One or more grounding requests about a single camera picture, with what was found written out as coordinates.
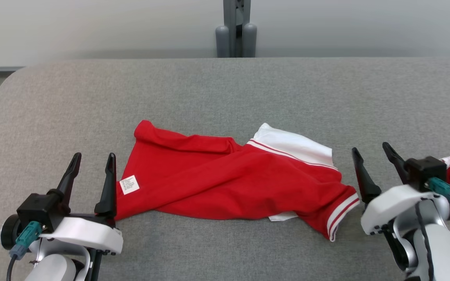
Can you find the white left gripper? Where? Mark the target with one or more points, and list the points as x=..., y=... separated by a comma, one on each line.
x=88, y=234

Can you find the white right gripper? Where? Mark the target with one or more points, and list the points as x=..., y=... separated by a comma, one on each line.
x=389, y=207

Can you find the red white polo shirt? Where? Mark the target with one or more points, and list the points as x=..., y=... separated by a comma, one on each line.
x=229, y=183

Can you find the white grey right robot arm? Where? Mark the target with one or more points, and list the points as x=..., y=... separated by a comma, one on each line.
x=443, y=253

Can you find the grey rounded cylinder cap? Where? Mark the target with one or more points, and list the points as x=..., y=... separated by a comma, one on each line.
x=222, y=43
x=249, y=41

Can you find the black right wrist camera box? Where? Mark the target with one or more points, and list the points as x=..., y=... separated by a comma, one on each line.
x=426, y=171

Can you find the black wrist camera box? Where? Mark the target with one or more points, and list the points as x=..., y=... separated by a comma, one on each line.
x=37, y=210
x=426, y=171

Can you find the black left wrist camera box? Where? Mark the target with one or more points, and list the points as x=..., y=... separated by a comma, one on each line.
x=37, y=210

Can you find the grey metal post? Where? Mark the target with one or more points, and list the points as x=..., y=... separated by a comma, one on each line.
x=229, y=19

